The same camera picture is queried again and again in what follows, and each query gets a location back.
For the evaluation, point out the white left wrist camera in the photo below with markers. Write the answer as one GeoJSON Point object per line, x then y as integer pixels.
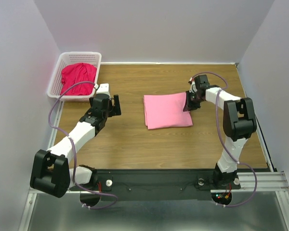
{"type": "Point", "coordinates": [103, 89]}

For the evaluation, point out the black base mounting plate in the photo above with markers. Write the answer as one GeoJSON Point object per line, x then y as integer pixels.
{"type": "Point", "coordinates": [159, 184]}

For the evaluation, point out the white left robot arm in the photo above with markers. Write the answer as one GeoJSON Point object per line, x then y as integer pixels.
{"type": "Point", "coordinates": [51, 173]}

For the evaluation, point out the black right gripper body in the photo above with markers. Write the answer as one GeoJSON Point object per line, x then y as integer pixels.
{"type": "Point", "coordinates": [200, 99]}

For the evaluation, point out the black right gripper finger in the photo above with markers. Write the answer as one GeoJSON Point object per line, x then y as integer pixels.
{"type": "Point", "coordinates": [189, 102]}
{"type": "Point", "coordinates": [195, 104]}

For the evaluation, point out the light pink t shirt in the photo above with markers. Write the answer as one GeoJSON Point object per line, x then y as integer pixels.
{"type": "Point", "coordinates": [166, 111]}

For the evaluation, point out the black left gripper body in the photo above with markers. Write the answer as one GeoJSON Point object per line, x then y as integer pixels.
{"type": "Point", "coordinates": [108, 112]}

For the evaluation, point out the white plastic laundry basket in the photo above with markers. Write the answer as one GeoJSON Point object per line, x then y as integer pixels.
{"type": "Point", "coordinates": [67, 59]}

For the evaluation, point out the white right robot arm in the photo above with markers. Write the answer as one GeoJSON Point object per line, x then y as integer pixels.
{"type": "Point", "coordinates": [235, 122]}

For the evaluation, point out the magenta t shirt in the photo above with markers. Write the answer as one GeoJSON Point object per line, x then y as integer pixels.
{"type": "Point", "coordinates": [75, 73]}

